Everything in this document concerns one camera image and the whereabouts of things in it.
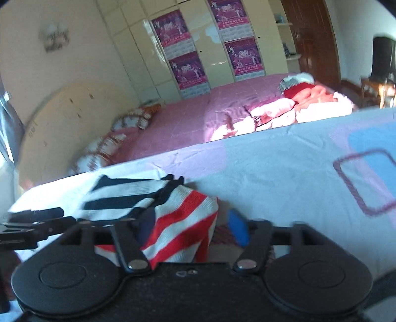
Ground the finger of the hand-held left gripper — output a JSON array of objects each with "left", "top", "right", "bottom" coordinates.
[
  {"left": 0, "top": 217, "right": 77, "bottom": 251},
  {"left": 8, "top": 208, "right": 64, "bottom": 221}
]

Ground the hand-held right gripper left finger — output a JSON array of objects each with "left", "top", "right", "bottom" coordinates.
[{"left": 66, "top": 207, "right": 155, "bottom": 273}]

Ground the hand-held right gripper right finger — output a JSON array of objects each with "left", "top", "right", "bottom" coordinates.
[{"left": 228, "top": 209, "right": 319, "bottom": 273}]

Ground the white navy red striped sweater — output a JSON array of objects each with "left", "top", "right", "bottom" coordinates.
[{"left": 76, "top": 174, "right": 219, "bottom": 270}]

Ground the white blue patterned bed sheet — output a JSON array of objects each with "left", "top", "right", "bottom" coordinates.
[{"left": 9, "top": 107, "right": 396, "bottom": 279}]

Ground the white orange patterned pillow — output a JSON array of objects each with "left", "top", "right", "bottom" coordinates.
[
  {"left": 70, "top": 152, "right": 104, "bottom": 174},
  {"left": 87, "top": 134, "right": 125, "bottom": 157},
  {"left": 111, "top": 105, "right": 161, "bottom": 131}
]

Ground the cream rounded headboard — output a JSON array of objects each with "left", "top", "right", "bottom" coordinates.
[{"left": 15, "top": 85, "right": 140, "bottom": 189}]

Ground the grey curtain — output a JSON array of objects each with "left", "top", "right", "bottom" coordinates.
[{"left": 0, "top": 76, "right": 25, "bottom": 168}]

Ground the pink bed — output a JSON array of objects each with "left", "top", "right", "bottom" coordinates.
[{"left": 121, "top": 73, "right": 344, "bottom": 163}]

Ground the pink white blanket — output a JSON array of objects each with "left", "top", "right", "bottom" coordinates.
[{"left": 210, "top": 97, "right": 356, "bottom": 143}]

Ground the red garment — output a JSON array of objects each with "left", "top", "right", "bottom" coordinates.
[{"left": 283, "top": 82, "right": 338, "bottom": 110}]

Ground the black white checked cloth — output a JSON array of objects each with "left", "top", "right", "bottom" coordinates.
[{"left": 278, "top": 73, "right": 314, "bottom": 93}]

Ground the cream glossy wardrobe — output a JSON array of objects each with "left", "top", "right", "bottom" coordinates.
[{"left": 96, "top": 0, "right": 290, "bottom": 104}]

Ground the cream corner shelf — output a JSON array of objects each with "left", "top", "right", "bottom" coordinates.
[{"left": 274, "top": 12, "right": 302, "bottom": 61}]

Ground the wooden chair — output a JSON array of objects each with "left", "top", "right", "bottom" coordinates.
[{"left": 360, "top": 76, "right": 396, "bottom": 109}]

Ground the brown wooden door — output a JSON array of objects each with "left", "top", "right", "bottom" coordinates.
[{"left": 280, "top": 0, "right": 341, "bottom": 87}]

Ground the magenta wall poster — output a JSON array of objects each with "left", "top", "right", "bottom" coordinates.
[
  {"left": 169, "top": 51, "right": 211, "bottom": 99},
  {"left": 151, "top": 10, "right": 196, "bottom": 60},
  {"left": 207, "top": 0, "right": 255, "bottom": 41},
  {"left": 224, "top": 37, "right": 266, "bottom": 82}
]

